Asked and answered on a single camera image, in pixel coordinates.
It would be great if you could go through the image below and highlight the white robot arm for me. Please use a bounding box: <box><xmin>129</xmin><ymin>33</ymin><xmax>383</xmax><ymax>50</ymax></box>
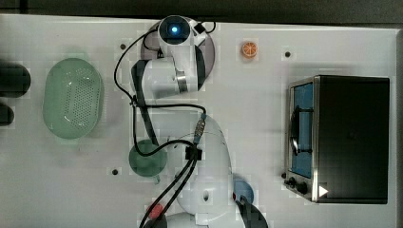
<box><xmin>130</xmin><ymin>15</ymin><xmax>268</xmax><ymax>228</ymax></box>

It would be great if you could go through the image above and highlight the green measuring cup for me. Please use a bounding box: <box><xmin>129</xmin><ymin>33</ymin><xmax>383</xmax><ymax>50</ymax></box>
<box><xmin>128</xmin><ymin>140</ymin><xmax>167</xmax><ymax>184</ymax></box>

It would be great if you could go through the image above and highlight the toy orange slice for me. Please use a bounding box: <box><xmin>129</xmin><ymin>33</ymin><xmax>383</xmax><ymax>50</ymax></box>
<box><xmin>241</xmin><ymin>42</ymin><xmax>258</xmax><ymax>59</ymax></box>

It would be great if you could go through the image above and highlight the blue cup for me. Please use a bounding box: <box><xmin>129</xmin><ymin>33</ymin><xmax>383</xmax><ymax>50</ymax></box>
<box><xmin>233</xmin><ymin>180</ymin><xmax>255</xmax><ymax>203</ymax></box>

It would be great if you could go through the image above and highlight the toy strawberry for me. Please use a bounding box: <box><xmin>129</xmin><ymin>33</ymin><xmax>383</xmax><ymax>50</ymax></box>
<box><xmin>147</xmin><ymin>203</ymin><xmax>163</xmax><ymax>219</ymax></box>

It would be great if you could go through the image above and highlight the green oval colander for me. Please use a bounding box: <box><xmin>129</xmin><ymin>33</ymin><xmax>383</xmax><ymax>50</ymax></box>
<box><xmin>42</xmin><ymin>58</ymin><xmax>104</xmax><ymax>144</ymax></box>

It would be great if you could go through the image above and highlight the silver toaster oven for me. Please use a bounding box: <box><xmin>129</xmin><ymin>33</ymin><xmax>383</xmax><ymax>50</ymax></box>
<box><xmin>281</xmin><ymin>75</ymin><xmax>391</xmax><ymax>204</ymax></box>

